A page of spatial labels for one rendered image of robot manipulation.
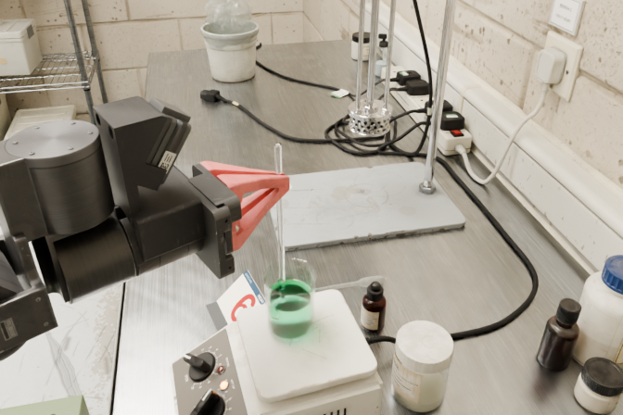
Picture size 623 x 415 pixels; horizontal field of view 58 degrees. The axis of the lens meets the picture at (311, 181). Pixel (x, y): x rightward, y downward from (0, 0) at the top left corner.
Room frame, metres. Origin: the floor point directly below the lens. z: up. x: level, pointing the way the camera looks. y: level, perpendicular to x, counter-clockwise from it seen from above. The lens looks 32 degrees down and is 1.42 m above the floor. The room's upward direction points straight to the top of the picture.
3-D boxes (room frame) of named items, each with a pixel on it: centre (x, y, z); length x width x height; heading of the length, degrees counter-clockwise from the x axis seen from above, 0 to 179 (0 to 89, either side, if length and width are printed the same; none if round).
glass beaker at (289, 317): (0.41, 0.02, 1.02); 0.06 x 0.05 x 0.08; 41
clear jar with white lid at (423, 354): (0.40, -0.12, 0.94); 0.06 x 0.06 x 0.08
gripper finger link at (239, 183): (0.41, 0.07, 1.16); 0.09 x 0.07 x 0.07; 127
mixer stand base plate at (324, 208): (0.78, -0.08, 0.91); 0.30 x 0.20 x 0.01; 102
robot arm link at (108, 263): (0.32, 0.17, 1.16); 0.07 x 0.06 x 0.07; 127
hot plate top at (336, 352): (0.40, 0.01, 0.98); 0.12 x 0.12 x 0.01; 18
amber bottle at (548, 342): (0.45, -0.28, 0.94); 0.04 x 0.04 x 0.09
